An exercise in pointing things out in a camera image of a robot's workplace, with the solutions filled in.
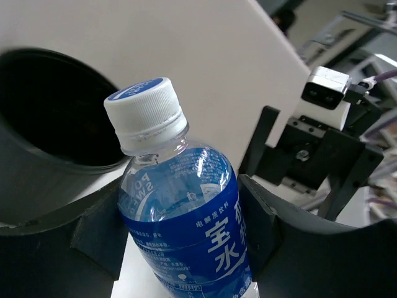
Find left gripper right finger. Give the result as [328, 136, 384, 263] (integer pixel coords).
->
[238, 174, 396, 297]

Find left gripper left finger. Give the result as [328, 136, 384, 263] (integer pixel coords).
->
[1, 179, 128, 297]

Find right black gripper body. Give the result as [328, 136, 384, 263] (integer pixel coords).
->
[238, 106, 383, 221]

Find blue label plastic bottle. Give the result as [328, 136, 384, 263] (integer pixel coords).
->
[104, 78, 259, 297]

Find black plastic bin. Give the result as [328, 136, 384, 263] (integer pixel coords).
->
[1, 48, 128, 227]

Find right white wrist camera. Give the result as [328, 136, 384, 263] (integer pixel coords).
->
[272, 65, 353, 148]

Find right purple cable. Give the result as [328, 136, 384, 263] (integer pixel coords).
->
[362, 68, 397, 91]

